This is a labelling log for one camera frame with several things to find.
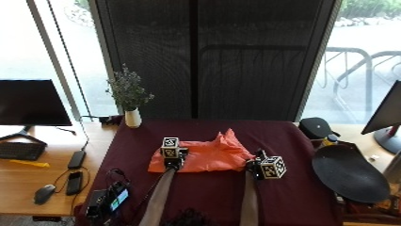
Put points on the orange cloth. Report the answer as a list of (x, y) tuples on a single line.
[(208, 153)]

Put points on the metal bicycle rack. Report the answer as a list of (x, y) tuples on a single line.
[(354, 75)]

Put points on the black computer monitor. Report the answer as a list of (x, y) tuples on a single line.
[(29, 105)]

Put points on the dark monitor with grey stand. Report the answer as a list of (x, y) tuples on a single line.
[(386, 121)]

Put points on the left glove marker cube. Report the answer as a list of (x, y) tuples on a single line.
[(170, 147)]

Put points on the black round case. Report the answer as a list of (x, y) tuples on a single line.
[(315, 127)]

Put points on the grey computer mouse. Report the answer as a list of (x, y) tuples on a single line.
[(44, 194)]

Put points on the person's right hand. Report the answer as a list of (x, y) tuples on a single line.
[(253, 164)]

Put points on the black keyboard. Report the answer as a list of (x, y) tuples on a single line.
[(20, 150)]

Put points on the person's left hand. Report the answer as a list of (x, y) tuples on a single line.
[(174, 158)]

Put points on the glove marker cube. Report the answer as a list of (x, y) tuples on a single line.
[(170, 147), (273, 167)]

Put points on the dark red tablecloth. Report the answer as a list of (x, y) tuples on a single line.
[(291, 194)]

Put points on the white vase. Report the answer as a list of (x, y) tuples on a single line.
[(133, 118)]

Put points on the camera device with lit screen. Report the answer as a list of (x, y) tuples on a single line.
[(109, 199)]

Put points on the dark mesh window blind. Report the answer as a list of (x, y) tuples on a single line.
[(213, 59)]

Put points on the right glove marker cube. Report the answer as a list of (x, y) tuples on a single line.
[(273, 167)]

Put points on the black smartphone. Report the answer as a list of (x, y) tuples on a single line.
[(73, 183)]

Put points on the black power adapter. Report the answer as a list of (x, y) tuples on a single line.
[(76, 159)]

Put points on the yellow paper strip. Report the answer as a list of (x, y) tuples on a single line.
[(29, 163)]

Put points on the green flower bunch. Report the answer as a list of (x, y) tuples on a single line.
[(126, 89)]

